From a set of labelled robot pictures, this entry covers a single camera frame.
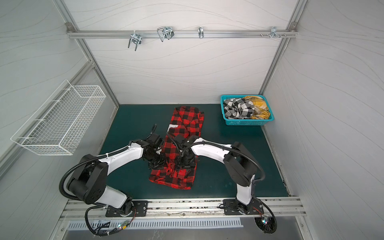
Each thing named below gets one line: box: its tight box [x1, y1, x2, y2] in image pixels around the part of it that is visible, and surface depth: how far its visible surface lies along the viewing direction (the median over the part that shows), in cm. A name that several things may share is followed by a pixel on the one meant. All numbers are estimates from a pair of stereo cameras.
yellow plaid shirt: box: [243, 95, 271, 120], surface depth 106 cm
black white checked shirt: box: [224, 98, 255, 119], surface depth 107 cm
